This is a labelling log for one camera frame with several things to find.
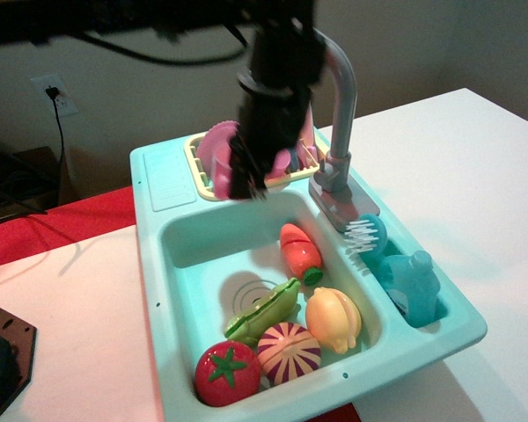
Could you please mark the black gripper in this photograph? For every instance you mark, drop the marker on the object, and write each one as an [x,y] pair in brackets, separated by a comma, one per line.
[269,120]

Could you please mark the pink toy cup with handle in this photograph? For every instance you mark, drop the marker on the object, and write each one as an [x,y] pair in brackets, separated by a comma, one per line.
[221,173]

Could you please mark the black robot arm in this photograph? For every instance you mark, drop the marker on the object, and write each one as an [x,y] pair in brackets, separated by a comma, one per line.
[287,59]

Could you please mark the teal toy sink unit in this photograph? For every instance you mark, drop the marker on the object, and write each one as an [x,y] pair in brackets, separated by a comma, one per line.
[203,261]

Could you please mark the pink toy tumbler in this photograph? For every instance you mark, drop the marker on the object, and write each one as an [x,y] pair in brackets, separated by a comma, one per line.
[280,164]

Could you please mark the pink scalloped toy plate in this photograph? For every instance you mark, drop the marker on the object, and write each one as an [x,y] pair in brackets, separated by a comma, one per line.
[217,135]

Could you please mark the blue toy plate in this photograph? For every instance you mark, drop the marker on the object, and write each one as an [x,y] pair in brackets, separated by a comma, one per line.
[295,163]

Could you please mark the yellow dish rack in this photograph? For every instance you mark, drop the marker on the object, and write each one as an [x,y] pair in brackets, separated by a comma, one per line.
[203,183]

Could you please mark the pink toy knife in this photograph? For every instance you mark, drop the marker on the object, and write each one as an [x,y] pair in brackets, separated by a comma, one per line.
[308,136]

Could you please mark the grey toy faucet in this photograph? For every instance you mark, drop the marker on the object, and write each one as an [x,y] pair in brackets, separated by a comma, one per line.
[337,194]

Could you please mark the orange toy carrot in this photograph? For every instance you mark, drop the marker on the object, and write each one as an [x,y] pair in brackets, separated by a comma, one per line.
[301,255]

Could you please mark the teal dish brush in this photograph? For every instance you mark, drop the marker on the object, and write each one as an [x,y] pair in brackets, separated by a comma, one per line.
[366,237]

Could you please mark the green toy pea pod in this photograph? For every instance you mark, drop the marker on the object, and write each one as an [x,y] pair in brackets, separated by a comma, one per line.
[249,325]

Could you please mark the yellow toy lemon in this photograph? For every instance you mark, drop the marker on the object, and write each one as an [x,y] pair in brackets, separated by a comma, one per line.
[333,319]

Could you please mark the purple striped toy onion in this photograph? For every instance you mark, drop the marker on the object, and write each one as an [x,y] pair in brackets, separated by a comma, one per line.
[287,351]

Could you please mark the blue toy soap bottle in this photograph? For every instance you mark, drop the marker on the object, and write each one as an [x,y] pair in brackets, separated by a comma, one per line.
[411,284]

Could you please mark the red toy tomato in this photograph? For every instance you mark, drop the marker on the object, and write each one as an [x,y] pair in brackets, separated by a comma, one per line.
[229,371]

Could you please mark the red cloth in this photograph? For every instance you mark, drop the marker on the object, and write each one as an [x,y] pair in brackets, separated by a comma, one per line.
[67,224]

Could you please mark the white wall outlet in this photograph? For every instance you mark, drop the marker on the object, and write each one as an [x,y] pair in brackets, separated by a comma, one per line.
[52,90]

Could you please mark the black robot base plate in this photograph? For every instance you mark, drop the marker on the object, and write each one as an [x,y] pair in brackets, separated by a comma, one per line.
[17,348]

